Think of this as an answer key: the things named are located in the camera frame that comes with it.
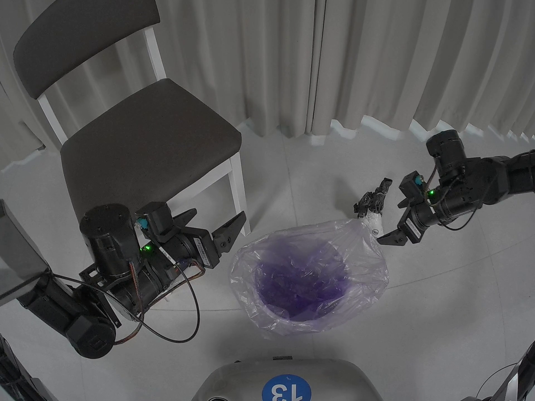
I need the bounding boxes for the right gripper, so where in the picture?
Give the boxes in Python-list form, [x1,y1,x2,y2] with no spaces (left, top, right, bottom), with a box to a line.
[377,200,449,248]

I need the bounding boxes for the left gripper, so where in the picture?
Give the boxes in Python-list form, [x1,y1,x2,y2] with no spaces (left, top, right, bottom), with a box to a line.
[144,208,247,286]

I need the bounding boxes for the purple plastic bag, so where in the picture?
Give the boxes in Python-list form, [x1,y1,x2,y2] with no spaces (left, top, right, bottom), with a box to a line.
[231,219,390,336]

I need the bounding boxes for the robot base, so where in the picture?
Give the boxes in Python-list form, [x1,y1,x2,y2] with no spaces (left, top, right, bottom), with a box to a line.
[196,355,381,401]

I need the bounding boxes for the crumpled black plastic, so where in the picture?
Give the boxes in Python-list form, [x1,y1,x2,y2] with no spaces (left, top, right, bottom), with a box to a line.
[353,177,393,219]

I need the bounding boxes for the white trash bin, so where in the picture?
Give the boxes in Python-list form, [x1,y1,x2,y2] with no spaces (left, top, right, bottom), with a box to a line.
[247,234,355,329]

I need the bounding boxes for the white printed wrapper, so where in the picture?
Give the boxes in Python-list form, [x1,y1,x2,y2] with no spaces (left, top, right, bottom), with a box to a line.
[361,212,383,235]

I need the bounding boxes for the grey padded white chair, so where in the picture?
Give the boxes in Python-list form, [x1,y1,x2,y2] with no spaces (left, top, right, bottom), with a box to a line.
[13,0,252,306]

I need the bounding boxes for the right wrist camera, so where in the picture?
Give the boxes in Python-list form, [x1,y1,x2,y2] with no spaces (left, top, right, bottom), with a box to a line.
[398,172,425,203]

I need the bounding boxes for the black cable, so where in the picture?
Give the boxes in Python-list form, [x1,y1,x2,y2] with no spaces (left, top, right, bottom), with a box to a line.
[437,207,481,231]
[476,363,521,401]
[113,259,207,346]

